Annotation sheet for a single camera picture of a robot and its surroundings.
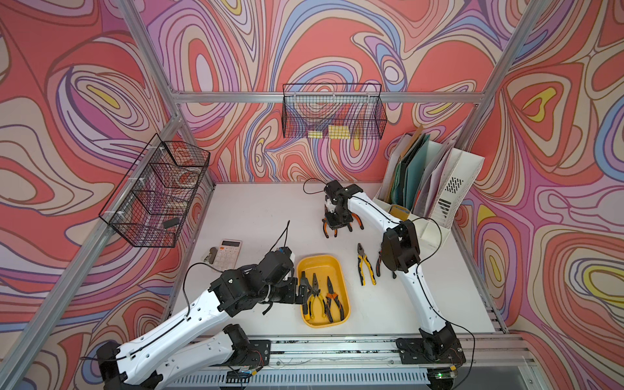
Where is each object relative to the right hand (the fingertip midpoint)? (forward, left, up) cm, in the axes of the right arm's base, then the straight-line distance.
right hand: (336, 231), depth 100 cm
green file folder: (+9, -28, +23) cm, 37 cm away
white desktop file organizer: (+4, -32, +23) cm, 39 cm away
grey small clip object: (-10, +50, +1) cm, 51 cm away
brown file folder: (+20, -29, +29) cm, 46 cm away
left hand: (-31, +13, +15) cm, 37 cm away
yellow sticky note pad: (+24, -1, +32) cm, 40 cm away
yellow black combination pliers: (-13, -9, -2) cm, 16 cm away
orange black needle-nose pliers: (-27, +5, -1) cm, 27 cm away
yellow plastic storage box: (-15, +6, 0) cm, 16 cm away
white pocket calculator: (-10, +44, +1) cm, 45 cm away
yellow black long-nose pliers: (-25, +10, -1) cm, 27 cm away
